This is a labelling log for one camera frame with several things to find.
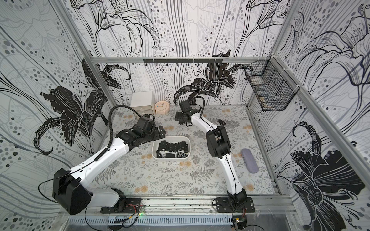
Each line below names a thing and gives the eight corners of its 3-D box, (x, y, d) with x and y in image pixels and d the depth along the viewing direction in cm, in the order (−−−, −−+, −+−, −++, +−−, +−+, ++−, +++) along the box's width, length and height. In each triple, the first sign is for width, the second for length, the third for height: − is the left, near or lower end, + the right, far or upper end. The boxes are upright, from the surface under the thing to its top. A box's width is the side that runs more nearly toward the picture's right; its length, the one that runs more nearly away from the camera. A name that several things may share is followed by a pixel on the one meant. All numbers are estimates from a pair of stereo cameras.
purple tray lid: (250, 174, 85) (252, 172, 82) (239, 151, 94) (240, 149, 92) (258, 172, 85) (260, 170, 83) (246, 150, 95) (248, 147, 92)
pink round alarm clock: (153, 114, 115) (152, 112, 113) (156, 103, 123) (155, 100, 121) (168, 114, 115) (168, 112, 112) (170, 103, 123) (169, 100, 121)
